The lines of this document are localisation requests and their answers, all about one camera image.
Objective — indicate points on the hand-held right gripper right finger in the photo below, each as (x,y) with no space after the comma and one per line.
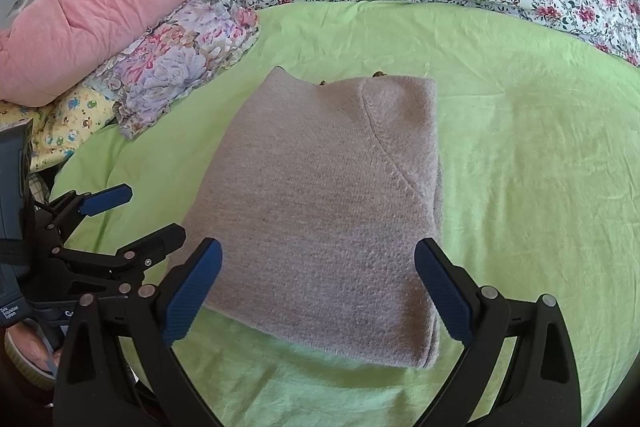
(445,292)

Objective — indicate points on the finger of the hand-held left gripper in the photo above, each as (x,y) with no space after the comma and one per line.
(105,201)
(150,243)

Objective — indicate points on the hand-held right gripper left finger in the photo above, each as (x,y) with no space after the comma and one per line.
(192,292)

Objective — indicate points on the beige knit sweater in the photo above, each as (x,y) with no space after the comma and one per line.
(310,217)

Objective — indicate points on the yellow cartoon print cloth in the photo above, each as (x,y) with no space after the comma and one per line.
(75,117)

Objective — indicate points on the green bed sheet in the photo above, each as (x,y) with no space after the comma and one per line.
(525,207)

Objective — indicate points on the pastel floral ruffled pillow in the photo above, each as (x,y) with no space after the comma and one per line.
(175,52)

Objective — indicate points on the pink quilted duvet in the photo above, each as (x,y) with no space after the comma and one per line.
(100,7)

